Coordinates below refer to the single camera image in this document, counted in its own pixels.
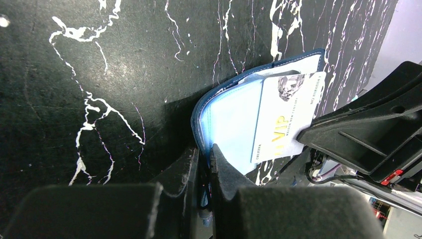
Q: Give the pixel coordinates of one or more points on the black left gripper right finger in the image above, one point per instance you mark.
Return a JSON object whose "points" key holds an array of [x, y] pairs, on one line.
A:
{"points": [[243, 210]]}

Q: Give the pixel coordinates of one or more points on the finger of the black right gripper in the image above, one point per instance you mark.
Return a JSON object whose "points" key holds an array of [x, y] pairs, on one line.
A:
{"points": [[368, 133]]}

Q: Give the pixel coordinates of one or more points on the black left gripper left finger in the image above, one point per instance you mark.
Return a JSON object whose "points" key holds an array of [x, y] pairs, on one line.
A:
{"points": [[163, 208]]}

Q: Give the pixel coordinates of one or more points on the white VIP card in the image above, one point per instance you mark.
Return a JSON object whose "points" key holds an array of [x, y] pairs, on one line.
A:
{"points": [[287, 106]]}

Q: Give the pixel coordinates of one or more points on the blue leather card holder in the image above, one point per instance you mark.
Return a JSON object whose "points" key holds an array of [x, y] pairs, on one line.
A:
{"points": [[227, 114]]}

